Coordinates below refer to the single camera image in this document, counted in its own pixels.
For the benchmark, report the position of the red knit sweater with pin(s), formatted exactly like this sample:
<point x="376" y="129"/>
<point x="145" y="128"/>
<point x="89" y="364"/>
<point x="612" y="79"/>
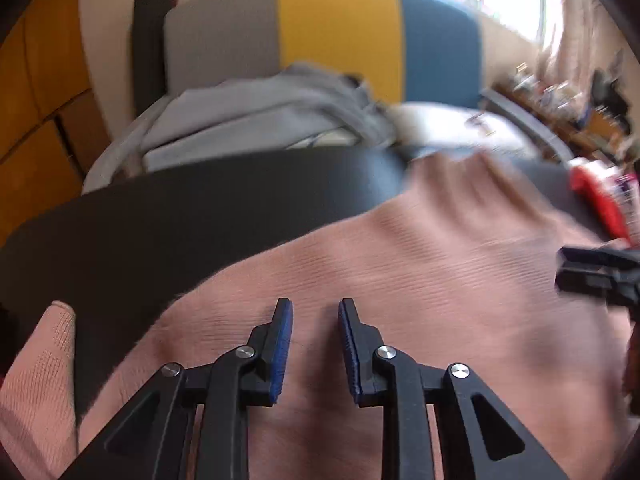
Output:
<point x="600" y="200"/>

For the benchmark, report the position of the pink knit sweater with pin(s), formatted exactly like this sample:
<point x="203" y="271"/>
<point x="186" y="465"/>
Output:
<point x="425" y="270"/>

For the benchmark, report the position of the beige patterned curtain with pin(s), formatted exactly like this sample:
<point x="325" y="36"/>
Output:
<point x="580" y="25"/>

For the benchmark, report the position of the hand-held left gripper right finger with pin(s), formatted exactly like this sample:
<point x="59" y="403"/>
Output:
<point x="350" y="355"/>

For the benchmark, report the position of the grey yellow blue chair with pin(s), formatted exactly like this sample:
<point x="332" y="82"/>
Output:
<point x="340" y="35"/>

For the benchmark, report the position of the group of small ornaments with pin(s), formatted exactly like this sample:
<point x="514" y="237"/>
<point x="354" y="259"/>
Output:
<point x="550" y="92"/>

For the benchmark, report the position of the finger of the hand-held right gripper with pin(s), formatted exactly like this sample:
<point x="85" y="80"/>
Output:
<point x="595" y="257"/>
<point x="590" y="285"/>

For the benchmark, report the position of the wooden sideboard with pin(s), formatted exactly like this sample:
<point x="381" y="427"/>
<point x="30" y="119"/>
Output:
<point x="590" y="127"/>

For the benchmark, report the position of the white printed cushion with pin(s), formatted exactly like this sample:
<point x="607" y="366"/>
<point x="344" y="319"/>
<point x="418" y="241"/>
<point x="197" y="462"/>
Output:
<point x="440" y="120"/>

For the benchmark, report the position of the orange wooden wardrobe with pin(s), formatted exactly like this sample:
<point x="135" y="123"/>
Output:
<point x="30" y="110"/>

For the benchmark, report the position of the grey hoodie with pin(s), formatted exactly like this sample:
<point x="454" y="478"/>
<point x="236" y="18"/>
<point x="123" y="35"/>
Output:
<point x="240" y="110"/>

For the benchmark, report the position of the black screen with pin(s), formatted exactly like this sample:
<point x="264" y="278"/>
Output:
<point x="607" y="90"/>

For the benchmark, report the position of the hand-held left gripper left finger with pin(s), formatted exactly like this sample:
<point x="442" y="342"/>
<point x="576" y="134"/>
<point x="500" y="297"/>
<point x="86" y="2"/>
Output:
<point x="282" y="355"/>

